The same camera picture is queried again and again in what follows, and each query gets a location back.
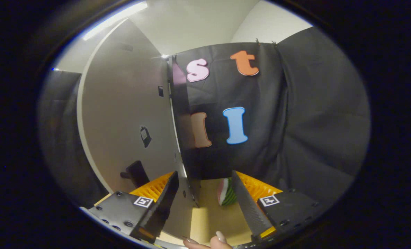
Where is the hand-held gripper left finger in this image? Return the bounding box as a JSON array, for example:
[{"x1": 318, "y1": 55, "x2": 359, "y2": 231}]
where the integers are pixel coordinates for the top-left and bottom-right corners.
[{"x1": 86, "y1": 170, "x2": 180, "y2": 245}]

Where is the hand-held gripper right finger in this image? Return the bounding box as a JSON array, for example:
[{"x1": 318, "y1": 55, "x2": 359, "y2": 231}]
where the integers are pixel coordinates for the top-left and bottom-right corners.
[{"x1": 231, "y1": 169, "x2": 323, "y2": 245}]

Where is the white shoe cabinet door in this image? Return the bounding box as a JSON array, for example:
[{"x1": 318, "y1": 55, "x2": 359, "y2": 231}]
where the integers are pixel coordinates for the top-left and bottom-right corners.
[{"x1": 77, "y1": 19, "x2": 179, "y2": 195}]

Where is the watermelon slice toy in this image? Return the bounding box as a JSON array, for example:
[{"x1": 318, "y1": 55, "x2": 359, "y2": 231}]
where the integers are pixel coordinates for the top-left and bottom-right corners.
[{"x1": 217, "y1": 177, "x2": 238, "y2": 207}]

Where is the black backdrop cloth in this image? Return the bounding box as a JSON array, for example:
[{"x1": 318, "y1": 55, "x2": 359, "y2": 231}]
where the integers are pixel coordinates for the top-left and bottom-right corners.
[{"x1": 37, "y1": 27, "x2": 371, "y2": 209}]

